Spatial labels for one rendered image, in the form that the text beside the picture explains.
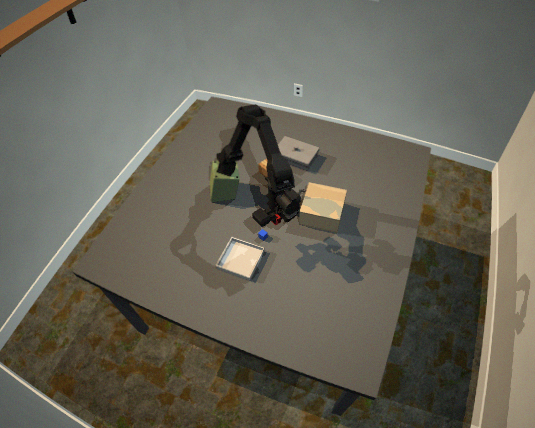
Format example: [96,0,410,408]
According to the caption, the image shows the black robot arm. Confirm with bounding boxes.
[216,105,300,222]

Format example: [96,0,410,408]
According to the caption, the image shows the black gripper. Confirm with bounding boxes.
[252,189,301,227]

